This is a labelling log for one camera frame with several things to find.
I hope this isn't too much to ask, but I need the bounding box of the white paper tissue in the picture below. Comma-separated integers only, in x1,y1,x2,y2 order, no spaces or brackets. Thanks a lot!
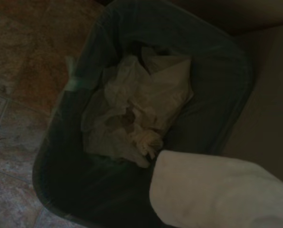
149,149,283,228

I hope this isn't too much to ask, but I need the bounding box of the small twisted white tissue wad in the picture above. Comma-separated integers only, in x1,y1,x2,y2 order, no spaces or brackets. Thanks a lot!
128,130,165,159

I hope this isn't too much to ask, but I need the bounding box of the dark trash bin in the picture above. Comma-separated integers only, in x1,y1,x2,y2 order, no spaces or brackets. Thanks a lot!
32,0,255,228

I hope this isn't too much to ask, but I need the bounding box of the clear plastic bin liner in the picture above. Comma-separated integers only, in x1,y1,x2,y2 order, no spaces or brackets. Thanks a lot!
37,4,251,221

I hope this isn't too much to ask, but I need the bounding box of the crumpled translucent plastic bag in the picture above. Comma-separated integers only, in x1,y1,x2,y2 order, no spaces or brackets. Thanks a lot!
81,55,151,133

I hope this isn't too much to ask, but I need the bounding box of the crumpled white paper waste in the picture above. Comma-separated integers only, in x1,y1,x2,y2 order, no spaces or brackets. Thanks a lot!
88,46,195,167

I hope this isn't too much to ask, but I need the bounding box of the beige cabinet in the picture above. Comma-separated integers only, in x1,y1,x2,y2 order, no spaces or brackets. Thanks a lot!
165,0,283,187

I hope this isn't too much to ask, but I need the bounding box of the brown fuzzy floor rug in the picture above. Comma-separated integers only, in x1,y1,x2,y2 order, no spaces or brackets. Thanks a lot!
0,0,106,106

